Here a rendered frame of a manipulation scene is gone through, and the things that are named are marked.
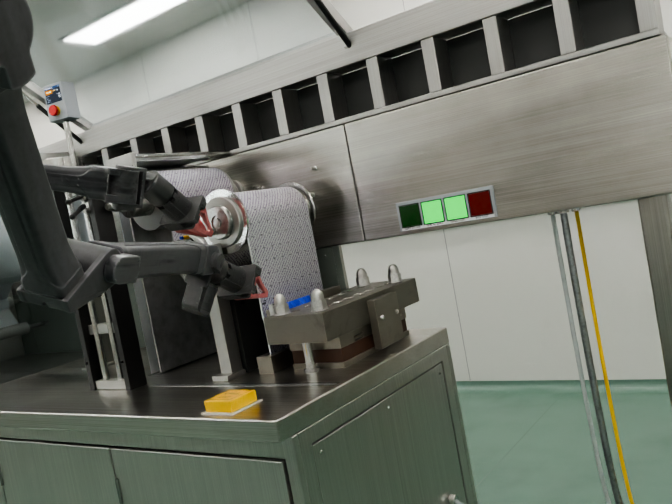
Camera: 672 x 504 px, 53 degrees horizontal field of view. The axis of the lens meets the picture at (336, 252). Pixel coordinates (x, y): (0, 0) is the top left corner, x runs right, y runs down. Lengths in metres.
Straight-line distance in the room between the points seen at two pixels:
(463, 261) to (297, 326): 2.84
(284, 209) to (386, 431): 0.57
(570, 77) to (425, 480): 0.91
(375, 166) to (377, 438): 0.66
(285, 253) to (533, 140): 0.61
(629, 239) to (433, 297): 1.22
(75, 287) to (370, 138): 0.95
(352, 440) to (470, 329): 2.97
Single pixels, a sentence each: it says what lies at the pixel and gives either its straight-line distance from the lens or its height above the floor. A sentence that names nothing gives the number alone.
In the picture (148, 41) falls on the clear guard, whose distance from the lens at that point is 2.01.
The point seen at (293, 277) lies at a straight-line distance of 1.62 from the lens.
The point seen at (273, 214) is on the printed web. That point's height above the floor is 1.25.
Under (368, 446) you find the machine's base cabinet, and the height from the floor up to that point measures 0.76.
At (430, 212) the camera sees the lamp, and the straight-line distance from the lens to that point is 1.61.
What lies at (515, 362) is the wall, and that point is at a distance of 4.22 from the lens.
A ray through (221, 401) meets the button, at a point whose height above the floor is 0.92.
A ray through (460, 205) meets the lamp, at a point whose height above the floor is 1.19.
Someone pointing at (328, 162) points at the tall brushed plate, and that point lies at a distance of 1.76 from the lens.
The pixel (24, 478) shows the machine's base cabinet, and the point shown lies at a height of 0.72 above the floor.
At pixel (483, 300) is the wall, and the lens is 4.19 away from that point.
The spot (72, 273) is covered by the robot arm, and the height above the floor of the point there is 1.21.
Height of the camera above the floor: 1.22
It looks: 3 degrees down
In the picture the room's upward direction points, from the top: 11 degrees counter-clockwise
